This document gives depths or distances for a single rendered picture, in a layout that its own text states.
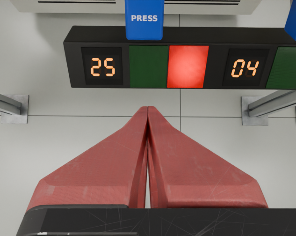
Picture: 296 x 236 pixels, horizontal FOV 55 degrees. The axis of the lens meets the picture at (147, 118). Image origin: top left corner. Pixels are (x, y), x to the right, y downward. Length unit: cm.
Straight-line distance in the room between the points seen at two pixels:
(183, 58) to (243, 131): 72
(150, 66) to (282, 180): 79
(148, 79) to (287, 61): 11
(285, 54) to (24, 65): 85
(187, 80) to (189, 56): 2
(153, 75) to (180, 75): 2
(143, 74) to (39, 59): 77
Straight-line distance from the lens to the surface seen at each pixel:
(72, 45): 22
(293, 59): 25
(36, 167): 93
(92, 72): 23
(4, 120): 97
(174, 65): 22
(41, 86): 95
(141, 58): 22
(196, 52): 22
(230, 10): 91
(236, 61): 23
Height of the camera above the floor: 87
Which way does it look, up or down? 83 degrees down
